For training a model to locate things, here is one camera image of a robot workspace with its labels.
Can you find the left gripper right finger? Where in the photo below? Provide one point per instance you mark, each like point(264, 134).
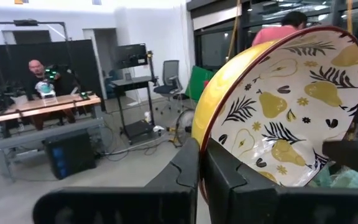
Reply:
point(259, 205)

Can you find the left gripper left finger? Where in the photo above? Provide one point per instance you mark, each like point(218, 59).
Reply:
point(166, 202)

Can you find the yellow pear-patterned bowl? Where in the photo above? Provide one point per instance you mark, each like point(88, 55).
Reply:
point(275, 102)

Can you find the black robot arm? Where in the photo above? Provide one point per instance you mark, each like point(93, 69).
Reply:
point(2, 99)

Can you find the floor fan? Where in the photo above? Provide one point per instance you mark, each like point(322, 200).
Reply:
point(186, 124)

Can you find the black computer tower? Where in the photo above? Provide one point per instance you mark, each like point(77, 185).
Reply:
point(70, 155)

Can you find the black rolling stand desk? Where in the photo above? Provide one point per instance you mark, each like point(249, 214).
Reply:
point(135, 84)

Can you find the green board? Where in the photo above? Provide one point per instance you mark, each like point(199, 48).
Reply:
point(199, 82)

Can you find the grey office chair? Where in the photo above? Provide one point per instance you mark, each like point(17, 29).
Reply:
point(170, 71)

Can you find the black monitor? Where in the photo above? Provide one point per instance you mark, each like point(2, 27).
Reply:
point(130, 56)

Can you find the wooden workbench top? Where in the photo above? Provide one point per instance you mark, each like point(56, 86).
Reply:
point(42, 105)

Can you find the teal white object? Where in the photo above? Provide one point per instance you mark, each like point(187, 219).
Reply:
point(45, 88)

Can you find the person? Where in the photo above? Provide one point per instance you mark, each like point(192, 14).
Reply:
point(35, 69)
point(272, 34)

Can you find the grey metal bench frame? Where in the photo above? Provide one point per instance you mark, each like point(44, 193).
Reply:
point(42, 135)

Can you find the grey overhead camera frame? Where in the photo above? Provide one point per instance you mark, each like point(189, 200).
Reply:
point(25, 22)

